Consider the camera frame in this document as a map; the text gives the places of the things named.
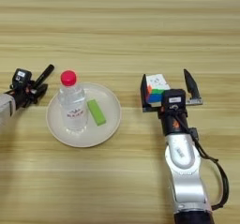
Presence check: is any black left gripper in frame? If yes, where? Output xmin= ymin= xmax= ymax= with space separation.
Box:
xmin=5 ymin=82 xmax=49 ymax=110

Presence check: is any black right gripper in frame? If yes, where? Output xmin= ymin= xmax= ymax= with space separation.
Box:
xmin=141 ymin=68 xmax=203 ymax=138

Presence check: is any multicolour puzzle cube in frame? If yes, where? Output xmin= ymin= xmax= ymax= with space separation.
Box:
xmin=145 ymin=73 xmax=172 ymax=104

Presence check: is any clear water bottle red cap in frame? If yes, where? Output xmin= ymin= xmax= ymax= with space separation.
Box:
xmin=57 ymin=69 xmax=89 ymax=134

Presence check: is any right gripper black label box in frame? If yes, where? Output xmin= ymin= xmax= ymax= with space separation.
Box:
xmin=161 ymin=88 xmax=188 ymax=111

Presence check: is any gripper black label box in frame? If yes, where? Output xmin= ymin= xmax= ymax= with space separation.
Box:
xmin=11 ymin=67 xmax=33 ymax=90
xmin=161 ymin=88 xmax=188 ymax=111

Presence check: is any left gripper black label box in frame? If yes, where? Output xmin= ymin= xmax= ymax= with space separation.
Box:
xmin=11 ymin=67 xmax=33 ymax=90

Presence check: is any green rectangular block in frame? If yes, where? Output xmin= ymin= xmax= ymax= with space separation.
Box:
xmin=86 ymin=98 xmax=107 ymax=127

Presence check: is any round beige plate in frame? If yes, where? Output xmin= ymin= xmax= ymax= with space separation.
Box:
xmin=45 ymin=82 xmax=122 ymax=148

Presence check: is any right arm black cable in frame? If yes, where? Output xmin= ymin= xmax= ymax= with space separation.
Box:
xmin=172 ymin=111 xmax=231 ymax=212

